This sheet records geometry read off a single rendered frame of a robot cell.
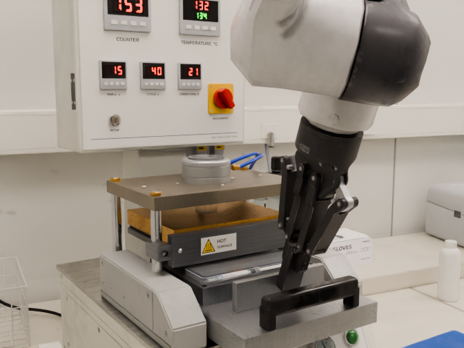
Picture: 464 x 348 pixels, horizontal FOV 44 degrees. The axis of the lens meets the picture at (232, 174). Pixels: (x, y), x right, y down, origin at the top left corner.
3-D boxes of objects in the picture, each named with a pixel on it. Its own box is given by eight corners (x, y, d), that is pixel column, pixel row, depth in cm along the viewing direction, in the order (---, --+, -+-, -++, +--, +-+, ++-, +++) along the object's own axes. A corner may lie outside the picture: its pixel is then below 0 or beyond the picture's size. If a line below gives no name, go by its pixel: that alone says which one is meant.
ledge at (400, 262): (240, 272, 161) (240, 256, 160) (462, 239, 196) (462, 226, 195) (296, 308, 134) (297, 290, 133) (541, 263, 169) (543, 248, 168)
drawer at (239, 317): (139, 295, 91) (139, 247, 90) (253, 271, 103) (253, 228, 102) (244, 370, 67) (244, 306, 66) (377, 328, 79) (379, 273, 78)
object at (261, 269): (202, 294, 77) (202, 278, 77) (183, 282, 82) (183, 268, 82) (308, 271, 87) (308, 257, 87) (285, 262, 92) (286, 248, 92)
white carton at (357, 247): (275, 264, 153) (275, 237, 152) (342, 252, 164) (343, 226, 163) (302, 276, 143) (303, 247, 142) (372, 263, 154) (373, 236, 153)
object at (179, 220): (127, 233, 96) (126, 176, 94) (237, 217, 108) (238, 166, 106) (175, 257, 81) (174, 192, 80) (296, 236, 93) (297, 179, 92)
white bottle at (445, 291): (461, 302, 138) (465, 244, 136) (440, 302, 138) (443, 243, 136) (454, 295, 143) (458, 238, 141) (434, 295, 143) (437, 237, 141)
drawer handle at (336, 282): (258, 326, 70) (259, 295, 69) (349, 302, 78) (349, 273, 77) (268, 332, 68) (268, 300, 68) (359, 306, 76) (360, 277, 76)
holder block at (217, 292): (150, 273, 90) (149, 257, 89) (254, 254, 101) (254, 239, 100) (202, 306, 76) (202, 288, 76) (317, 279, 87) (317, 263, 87)
